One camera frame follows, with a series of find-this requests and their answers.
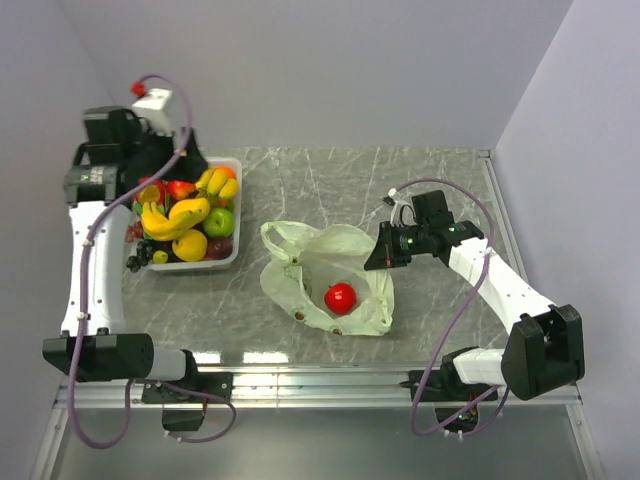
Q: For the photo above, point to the dark purple grape bunch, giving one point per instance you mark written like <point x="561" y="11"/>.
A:
<point x="142" y="256"/>

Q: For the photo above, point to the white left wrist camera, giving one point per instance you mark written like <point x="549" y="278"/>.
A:
<point x="154" y="106"/>

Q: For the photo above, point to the green fake apple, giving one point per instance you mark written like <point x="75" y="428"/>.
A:
<point x="219" y="223"/>

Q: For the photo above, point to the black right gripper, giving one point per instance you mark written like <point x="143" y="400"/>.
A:
<point x="385" y="254"/>

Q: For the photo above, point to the yellow fake lemon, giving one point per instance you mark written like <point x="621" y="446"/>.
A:
<point x="191" y="246"/>

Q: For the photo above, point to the aluminium mounting rail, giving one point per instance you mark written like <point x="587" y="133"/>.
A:
<point x="286" y="386"/>

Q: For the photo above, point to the red fake strawberry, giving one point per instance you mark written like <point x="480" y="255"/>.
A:
<point x="180" y="190"/>

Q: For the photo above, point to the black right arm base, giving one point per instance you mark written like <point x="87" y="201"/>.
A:
<point x="430" y="390"/>

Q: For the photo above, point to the orange fake tangerine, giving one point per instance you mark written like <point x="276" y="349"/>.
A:
<point x="228" y="171"/>

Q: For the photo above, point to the shiny red fake apple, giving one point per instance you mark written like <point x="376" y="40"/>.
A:
<point x="340" y="298"/>

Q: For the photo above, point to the white plastic fruit bin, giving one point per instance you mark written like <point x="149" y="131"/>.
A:
<point x="174" y="264"/>

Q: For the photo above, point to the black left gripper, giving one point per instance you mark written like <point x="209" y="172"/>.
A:
<point x="189" y="167"/>

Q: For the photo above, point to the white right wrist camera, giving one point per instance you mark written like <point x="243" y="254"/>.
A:
<point x="401" y="210"/>

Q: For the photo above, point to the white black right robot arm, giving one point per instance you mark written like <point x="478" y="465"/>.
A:
<point x="544" y="349"/>

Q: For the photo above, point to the small green fake grape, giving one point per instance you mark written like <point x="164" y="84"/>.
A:
<point x="160" y="257"/>

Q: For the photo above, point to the pink fake dragon fruit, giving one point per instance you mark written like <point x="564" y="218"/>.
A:
<point x="156" y="192"/>

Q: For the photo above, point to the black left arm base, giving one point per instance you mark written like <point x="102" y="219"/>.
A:
<point x="210" y="395"/>

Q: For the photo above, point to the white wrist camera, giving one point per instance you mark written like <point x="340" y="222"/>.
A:
<point x="401" y="210"/>
<point x="154" y="106"/>

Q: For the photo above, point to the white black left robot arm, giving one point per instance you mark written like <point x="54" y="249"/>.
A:
<point x="94" y="344"/>

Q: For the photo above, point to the red fake grape bunch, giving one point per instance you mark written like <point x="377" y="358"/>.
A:
<point x="134" y="232"/>

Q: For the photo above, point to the dark red fake plum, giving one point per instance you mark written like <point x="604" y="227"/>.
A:
<point x="219" y="248"/>

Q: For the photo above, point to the pale green avocado plastic bag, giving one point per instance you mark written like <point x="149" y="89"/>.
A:
<point x="305" y="262"/>

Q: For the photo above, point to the small yellow banana bunch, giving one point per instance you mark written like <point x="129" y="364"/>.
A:
<point x="215" y="184"/>

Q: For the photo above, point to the large yellow banana bunch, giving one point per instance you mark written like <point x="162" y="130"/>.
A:
<point x="183" y="216"/>

